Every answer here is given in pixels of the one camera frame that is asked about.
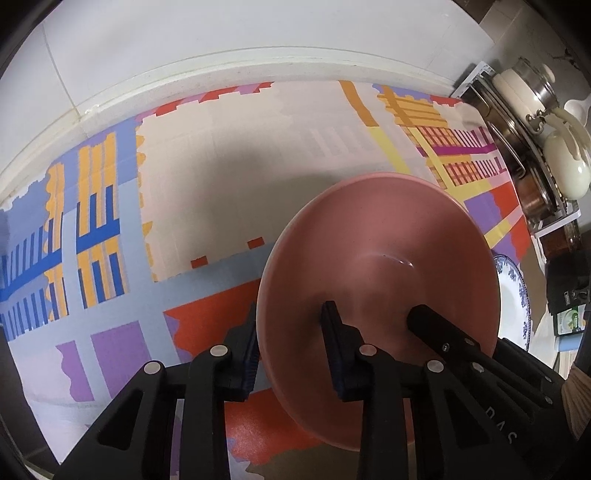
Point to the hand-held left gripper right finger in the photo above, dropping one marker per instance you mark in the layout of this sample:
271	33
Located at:
336	355

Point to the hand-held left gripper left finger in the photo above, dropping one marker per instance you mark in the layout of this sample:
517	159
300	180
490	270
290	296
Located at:
248	355

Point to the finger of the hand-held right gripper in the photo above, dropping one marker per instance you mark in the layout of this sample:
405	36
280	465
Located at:
531	376
438	330

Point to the blue floral white plate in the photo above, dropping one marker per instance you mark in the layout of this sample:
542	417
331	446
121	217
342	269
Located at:
512	314

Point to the pink bowl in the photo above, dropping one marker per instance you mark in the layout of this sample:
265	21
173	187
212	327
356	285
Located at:
378	230

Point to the blue container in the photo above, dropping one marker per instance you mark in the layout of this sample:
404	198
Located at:
567	348

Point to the black knife block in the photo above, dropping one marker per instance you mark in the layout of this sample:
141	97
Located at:
563	277

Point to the glass jar of chili sauce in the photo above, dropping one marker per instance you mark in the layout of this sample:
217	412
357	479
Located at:
561	240

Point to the colourful patchwork mat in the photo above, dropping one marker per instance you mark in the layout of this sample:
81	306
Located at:
207	184

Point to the white teapot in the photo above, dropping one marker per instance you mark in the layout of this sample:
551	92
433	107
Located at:
568	161

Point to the cream pot with steel lid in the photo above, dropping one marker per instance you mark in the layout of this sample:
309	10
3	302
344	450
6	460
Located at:
531	92

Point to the white countertop shelf rack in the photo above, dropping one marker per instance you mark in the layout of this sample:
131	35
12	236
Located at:
475	76

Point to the white ladle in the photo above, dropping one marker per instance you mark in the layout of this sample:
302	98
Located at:
579	106

